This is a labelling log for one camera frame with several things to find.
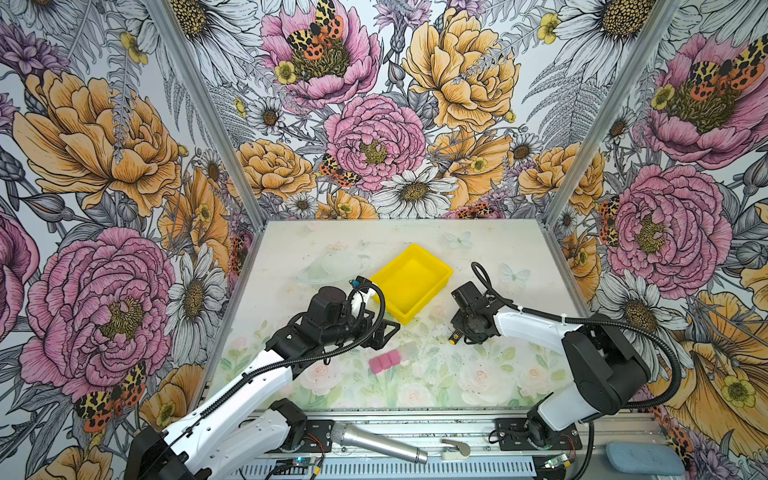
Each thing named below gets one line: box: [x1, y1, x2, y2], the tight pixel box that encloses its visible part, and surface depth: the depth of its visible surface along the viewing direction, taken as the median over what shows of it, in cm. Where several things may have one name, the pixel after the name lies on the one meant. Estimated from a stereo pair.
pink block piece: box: [369, 350, 402, 374], surface depth 87 cm
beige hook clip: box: [440, 438, 471, 460], surface depth 72 cm
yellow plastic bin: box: [370, 244, 454, 324], surface depth 104 cm
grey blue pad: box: [606, 442, 686, 476], surface depth 70 cm
